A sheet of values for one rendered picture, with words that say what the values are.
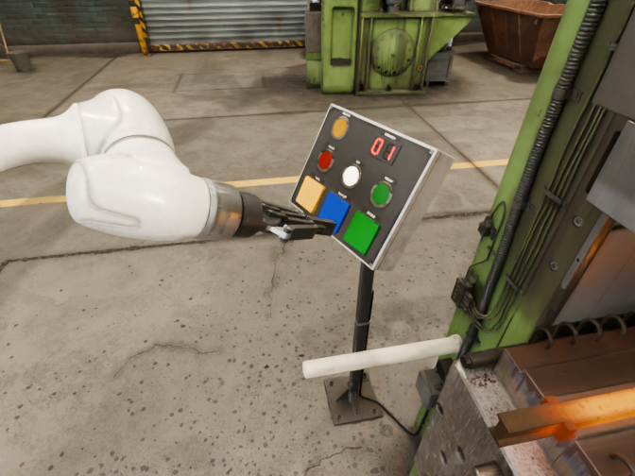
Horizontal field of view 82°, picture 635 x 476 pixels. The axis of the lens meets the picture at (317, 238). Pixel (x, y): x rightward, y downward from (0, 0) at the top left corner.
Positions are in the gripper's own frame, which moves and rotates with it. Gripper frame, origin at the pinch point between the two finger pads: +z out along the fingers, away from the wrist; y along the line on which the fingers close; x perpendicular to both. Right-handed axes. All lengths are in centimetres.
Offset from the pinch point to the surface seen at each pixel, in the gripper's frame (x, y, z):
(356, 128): 19.5, -14.8, 13.3
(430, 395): -43, 19, 59
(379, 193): 9.6, -0.3, 12.8
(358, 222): 1.7, -1.5, 12.5
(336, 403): -83, -11, 68
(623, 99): 32.9, 34.2, -4.1
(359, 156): 14.4, -10.3, 13.2
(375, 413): -78, 1, 77
